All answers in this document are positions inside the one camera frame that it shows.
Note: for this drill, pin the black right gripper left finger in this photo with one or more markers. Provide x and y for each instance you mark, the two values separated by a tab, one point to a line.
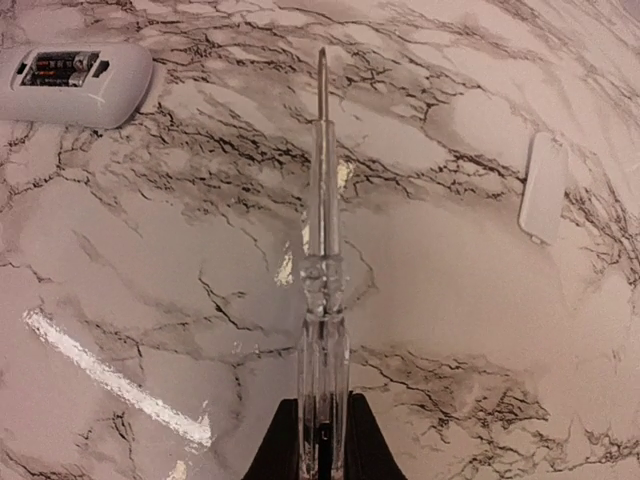
277	457

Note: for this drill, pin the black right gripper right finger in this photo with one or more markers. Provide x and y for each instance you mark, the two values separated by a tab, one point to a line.
367	455

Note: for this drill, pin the white battery cover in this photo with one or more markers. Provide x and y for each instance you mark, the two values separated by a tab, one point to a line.
543	196

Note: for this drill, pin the white remote control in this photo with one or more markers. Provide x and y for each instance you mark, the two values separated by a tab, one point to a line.
92	85

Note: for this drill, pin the lower black AAA battery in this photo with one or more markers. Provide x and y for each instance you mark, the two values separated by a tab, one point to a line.
65	79

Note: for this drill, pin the black aaa battery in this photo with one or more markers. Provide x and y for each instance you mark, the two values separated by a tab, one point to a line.
65	79
65	60

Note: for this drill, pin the upper black AAA battery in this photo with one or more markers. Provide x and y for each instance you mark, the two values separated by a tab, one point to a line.
65	60

